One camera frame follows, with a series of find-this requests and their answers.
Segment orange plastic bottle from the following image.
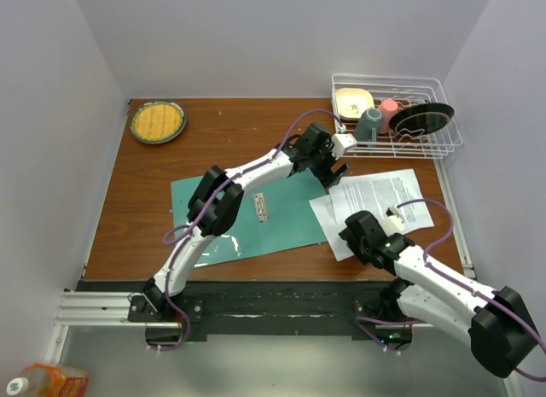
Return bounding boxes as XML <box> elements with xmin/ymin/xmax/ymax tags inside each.
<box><xmin>6</xmin><ymin>364</ymin><xmax>90</xmax><ymax>397</ymax></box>

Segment white wire dish rack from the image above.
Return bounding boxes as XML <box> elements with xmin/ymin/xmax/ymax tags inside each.
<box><xmin>331</xmin><ymin>73</ymin><xmax>463</xmax><ymax>160</ymax></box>

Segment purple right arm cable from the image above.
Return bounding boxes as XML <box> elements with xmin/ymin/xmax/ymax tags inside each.
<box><xmin>354</xmin><ymin>198</ymin><xmax>546</xmax><ymax>382</ymax></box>

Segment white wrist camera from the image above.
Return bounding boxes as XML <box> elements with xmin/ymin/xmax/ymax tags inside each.
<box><xmin>380</xmin><ymin>205</ymin><xmax>405</xmax><ymax>236</ymax></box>
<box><xmin>332</xmin><ymin>133</ymin><xmax>357</xmax><ymax>158</ymax></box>

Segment cream square plate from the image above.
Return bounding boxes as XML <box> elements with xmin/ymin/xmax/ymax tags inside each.
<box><xmin>334</xmin><ymin>87</ymin><xmax>375</xmax><ymax>122</ymax></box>

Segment metal folder clip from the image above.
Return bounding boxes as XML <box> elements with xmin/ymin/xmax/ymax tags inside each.
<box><xmin>253</xmin><ymin>193</ymin><xmax>269</xmax><ymax>222</ymax></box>

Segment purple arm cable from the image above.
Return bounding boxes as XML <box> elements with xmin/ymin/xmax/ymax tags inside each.
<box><xmin>162</xmin><ymin>108</ymin><xmax>342</xmax><ymax>351</ymax></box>
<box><xmin>354</xmin><ymin>198</ymin><xmax>546</xmax><ymax>382</ymax></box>

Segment aluminium frame rail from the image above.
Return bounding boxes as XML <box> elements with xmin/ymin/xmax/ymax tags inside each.
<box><xmin>48</xmin><ymin>286</ymin><xmax>524</xmax><ymax>396</ymax></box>

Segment printed paper sheet top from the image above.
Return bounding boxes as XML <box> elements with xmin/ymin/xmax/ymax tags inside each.
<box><xmin>328</xmin><ymin>169</ymin><xmax>422</xmax><ymax>230</ymax></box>

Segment pink cup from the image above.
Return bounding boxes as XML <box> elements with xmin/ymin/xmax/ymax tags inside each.
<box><xmin>378</xmin><ymin>98</ymin><xmax>404</xmax><ymax>135</ymax></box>

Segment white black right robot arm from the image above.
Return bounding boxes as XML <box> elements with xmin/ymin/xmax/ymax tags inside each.
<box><xmin>339</xmin><ymin>211</ymin><xmax>545</xmax><ymax>378</ymax></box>

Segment green plate with woven mat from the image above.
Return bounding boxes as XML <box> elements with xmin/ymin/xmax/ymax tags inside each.
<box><xmin>129</xmin><ymin>100</ymin><xmax>187</xmax><ymax>145</ymax></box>

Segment teal file folder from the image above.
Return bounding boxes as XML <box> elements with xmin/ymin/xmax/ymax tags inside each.
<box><xmin>195</xmin><ymin>171</ymin><xmax>326</xmax><ymax>267</ymax></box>

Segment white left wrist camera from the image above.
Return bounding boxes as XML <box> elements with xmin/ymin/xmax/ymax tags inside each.
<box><xmin>332</xmin><ymin>133</ymin><xmax>357</xmax><ymax>158</ymax></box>

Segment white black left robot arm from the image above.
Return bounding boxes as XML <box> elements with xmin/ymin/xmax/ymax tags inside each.
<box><xmin>142</xmin><ymin>123</ymin><xmax>357</xmax><ymax>322</ymax></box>

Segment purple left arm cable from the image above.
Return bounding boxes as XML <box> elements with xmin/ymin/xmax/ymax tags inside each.
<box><xmin>162</xmin><ymin>108</ymin><xmax>342</xmax><ymax>351</ymax></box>

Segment grey blue mug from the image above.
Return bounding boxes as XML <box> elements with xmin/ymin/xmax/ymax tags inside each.
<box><xmin>354</xmin><ymin>108</ymin><xmax>383</xmax><ymax>143</ymax></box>

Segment black round plate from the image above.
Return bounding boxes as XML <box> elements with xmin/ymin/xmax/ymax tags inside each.
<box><xmin>390</xmin><ymin>102</ymin><xmax>455</xmax><ymax>137</ymax></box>

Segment printed paper sheet bottom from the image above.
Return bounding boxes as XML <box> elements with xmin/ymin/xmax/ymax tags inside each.
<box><xmin>309</xmin><ymin>196</ymin><xmax>353</xmax><ymax>261</ymax></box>

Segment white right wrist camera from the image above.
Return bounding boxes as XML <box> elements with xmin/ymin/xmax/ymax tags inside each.
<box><xmin>380</xmin><ymin>205</ymin><xmax>405</xmax><ymax>236</ymax></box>

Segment printed paper sheet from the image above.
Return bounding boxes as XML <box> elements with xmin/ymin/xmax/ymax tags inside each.
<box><xmin>328</xmin><ymin>169</ymin><xmax>422</xmax><ymax>230</ymax></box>
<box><xmin>309</xmin><ymin>196</ymin><xmax>353</xmax><ymax>261</ymax></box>

